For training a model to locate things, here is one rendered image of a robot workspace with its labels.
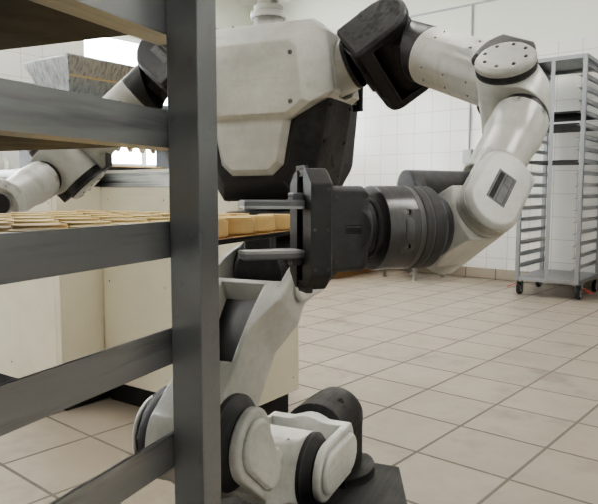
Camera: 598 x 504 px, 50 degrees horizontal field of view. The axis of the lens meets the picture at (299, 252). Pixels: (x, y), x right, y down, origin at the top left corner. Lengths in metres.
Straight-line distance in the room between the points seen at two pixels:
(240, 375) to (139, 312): 1.48
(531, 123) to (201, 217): 0.46
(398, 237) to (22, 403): 0.38
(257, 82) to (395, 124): 5.75
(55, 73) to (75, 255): 2.23
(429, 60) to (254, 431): 0.60
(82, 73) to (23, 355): 1.11
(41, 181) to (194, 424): 0.77
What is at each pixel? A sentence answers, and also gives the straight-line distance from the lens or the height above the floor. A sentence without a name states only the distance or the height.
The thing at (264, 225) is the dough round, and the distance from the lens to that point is 0.77.
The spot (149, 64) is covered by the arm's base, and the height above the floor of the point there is 1.06.
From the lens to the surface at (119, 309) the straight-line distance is 2.55.
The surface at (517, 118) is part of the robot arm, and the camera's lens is 0.84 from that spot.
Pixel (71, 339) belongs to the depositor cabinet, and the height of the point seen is 0.27.
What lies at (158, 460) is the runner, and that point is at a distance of 0.57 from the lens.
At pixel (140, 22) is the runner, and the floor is 0.95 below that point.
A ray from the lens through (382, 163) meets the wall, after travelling 6.88.
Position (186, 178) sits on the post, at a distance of 0.53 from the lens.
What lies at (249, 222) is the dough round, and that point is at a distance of 0.73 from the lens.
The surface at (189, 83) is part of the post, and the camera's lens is 0.54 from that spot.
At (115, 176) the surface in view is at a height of 0.88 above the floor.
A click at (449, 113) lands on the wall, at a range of 6.53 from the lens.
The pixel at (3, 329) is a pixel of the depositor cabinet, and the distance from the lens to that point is 2.85.
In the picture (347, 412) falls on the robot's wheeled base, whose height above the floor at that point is 0.33.
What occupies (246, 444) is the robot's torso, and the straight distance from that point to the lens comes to 0.96.
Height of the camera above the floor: 0.82
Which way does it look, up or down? 5 degrees down
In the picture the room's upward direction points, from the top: straight up
